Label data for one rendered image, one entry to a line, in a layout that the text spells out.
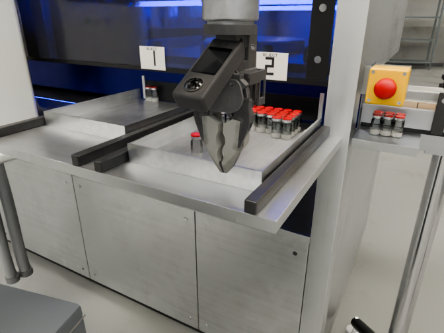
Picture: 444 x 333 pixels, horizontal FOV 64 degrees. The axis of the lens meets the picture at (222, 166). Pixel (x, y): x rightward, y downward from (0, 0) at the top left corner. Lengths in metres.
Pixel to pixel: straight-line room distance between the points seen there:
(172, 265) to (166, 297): 0.16
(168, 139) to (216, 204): 0.28
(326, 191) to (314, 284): 0.28
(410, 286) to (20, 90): 1.29
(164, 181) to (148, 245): 0.74
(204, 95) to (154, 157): 0.23
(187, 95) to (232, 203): 0.17
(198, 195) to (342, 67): 0.43
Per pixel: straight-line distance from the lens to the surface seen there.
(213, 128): 0.52
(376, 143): 0.82
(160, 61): 1.00
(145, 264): 1.37
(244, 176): 0.54
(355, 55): 0.79
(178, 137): 0.77
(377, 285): 1.83
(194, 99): 0.42
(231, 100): 0.49
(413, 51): 10.23
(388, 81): 0.76
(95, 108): 1.05
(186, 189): 0.55
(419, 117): 0.91
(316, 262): 0.99
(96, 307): 1.68
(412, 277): 1.13
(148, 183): 0.58
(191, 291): 1.29
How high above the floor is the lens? 1.12
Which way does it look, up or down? 23 degrees down
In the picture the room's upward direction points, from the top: straight up
